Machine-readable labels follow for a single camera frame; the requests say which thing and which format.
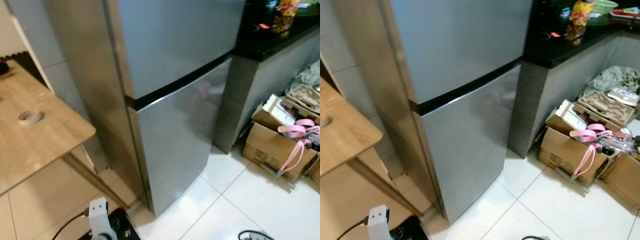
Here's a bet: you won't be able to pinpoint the grey steel fridge door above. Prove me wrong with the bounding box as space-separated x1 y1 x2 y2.
412 64 522 225
127 57 234 217

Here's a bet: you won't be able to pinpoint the grey steel fridge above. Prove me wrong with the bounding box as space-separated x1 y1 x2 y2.
42 0 246 217
345 0 534 225

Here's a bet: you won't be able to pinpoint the light wooden dining table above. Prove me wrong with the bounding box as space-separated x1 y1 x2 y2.
0 59 140 209
320 75 427 217

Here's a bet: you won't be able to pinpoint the grey green cloth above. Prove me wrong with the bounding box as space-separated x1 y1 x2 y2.
585 66 640 97
292 62 321 94

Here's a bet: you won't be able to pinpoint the plain brown cardboard box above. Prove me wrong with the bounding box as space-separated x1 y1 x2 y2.
599 152 640 210
305 155 321 182

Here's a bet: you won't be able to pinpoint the open cardboard box white contents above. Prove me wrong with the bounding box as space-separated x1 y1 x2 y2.
545 99 589 136
251 94 296 132

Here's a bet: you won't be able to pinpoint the printed brown cardboard box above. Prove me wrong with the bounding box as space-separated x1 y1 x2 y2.
242 122 319 182
537 126 619 187

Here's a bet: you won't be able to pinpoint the grey kitchen counter black top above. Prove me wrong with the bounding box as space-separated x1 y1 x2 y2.
212 0 321 154
507 0 640 159

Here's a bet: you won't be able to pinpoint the grey metal bar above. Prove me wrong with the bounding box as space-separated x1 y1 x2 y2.
260 162 296 190
555 167 591 195

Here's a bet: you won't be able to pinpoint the yellow red snack bag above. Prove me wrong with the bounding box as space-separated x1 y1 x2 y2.
272 0 301 37
565 0 596 46

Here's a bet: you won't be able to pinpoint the green plastic bowl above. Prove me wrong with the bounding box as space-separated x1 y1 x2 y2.
587 0 632 26
295 0 321 16

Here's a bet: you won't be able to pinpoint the black floor mat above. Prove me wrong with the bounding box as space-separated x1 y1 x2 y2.
389 215 430 240
79 207 142 240

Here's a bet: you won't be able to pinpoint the red white package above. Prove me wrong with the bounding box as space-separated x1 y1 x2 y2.
610 7 640 23

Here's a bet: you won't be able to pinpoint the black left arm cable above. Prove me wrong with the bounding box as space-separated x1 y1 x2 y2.
50 212 91 240
336 220 371 240

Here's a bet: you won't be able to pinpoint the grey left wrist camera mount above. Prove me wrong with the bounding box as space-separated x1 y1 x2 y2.
89 197 110 235
368 205 391 237

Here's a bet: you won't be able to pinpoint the black foam wall mat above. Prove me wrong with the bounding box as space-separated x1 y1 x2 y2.
0 48 54 94

